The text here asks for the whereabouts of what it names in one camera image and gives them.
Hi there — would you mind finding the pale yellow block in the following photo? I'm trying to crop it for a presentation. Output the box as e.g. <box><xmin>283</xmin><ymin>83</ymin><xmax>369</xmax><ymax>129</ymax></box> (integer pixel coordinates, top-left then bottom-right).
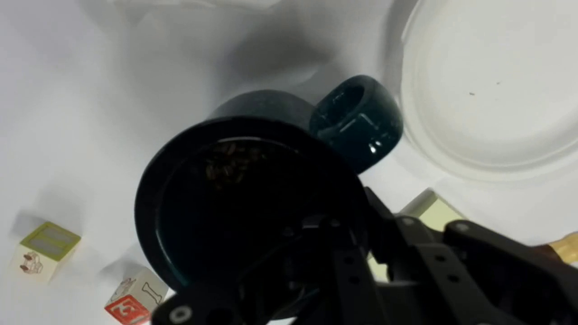
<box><xmin>398</xmin><ymin>188</ymin><xmax>467</xmax><ymax>233</ymax></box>

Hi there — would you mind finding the dark teal ceramic mug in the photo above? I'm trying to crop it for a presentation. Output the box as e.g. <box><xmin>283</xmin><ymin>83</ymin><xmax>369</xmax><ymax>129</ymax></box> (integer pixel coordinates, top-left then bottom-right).
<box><xmin>134</xmin><ymin>73</ymin><xmax>405</xmax><ymax>297</ymax></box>

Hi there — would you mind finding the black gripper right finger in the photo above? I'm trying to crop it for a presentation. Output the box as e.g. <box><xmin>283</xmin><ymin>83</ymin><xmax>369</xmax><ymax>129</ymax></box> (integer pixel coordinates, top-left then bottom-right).
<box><xmin>364</xmin><ymin>186</ymin><xmax>578</xmax><ymax>325</ymax></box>

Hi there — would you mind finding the white round plate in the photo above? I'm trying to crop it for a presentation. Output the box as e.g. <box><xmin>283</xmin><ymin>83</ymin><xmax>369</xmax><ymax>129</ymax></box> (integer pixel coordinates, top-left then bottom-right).
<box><xmin>400</xmin><ymin>0</ymin><xmax>578</xmax><ymax>174</ymax></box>

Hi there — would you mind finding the cream toy block green face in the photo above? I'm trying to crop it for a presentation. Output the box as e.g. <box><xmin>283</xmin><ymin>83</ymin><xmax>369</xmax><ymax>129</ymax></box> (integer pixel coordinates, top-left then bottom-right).
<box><xmin>15</xmin><ymin>221</ymin><xmax>84</xmax><ymax>286</ymax></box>

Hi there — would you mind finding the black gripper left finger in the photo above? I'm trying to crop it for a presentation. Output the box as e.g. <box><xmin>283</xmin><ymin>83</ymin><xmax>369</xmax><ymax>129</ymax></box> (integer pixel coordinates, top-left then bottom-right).
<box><xmin>151</xmin><ymin>213</ymin><xmax>376</xmax><ymax>325</ymax></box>

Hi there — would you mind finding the red letter toy block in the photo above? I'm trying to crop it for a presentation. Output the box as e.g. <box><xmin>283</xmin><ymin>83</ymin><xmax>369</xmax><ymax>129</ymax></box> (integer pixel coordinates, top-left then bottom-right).
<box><xmin>104</xmin><ymin>268</ymin><xmax>171</xmax><ymax>325</ymax></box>

